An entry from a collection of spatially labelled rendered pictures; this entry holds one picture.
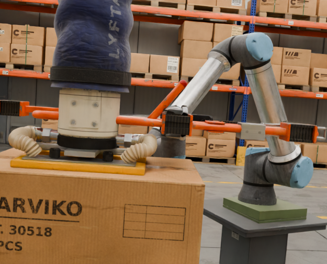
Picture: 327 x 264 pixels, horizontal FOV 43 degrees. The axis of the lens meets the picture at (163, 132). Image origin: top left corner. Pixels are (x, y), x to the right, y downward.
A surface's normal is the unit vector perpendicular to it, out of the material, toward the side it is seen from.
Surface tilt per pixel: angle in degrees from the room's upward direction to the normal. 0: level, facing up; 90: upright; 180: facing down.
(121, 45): 75
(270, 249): 90
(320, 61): 90
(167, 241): 90
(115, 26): 109
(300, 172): 93
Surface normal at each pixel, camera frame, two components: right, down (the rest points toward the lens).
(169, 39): 0.10, 0.09
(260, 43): 0.55, -0.04
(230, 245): -0.90, -0.03
